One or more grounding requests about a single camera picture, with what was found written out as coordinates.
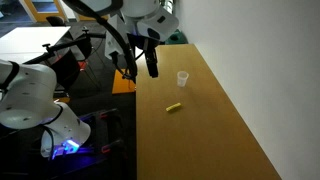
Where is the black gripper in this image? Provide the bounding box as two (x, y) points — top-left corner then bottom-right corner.
(143, 37), (160, 79)

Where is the translucent plastic measuring cup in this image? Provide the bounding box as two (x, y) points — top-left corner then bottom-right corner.
(176, 70), (190, 88)

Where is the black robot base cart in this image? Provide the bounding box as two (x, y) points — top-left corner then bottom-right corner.
(0, 108), (130, 180)

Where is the green plant pot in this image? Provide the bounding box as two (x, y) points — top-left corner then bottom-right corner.
(164, 29), (185, 46)

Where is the small yellow block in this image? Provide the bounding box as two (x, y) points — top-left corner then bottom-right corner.
(165, 102), (183, 113)

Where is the black chair with red parts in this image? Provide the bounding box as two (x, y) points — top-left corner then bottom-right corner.
(49, 46), (101, 92)

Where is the black office chair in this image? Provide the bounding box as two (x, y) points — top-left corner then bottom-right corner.
(45, 15), (67, 28)

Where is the white table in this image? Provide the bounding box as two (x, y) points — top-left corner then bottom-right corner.
(0, 26), (72, 65)

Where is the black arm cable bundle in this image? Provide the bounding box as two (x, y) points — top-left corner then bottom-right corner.
(63, 0), (138, 84)

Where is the orange door frame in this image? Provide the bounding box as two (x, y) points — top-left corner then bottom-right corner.
(19, 0), (68, 23)
(71, 6), (111, 22)

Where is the black camera stand boom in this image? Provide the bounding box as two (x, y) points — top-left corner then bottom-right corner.
(23, 28), (108, 66)

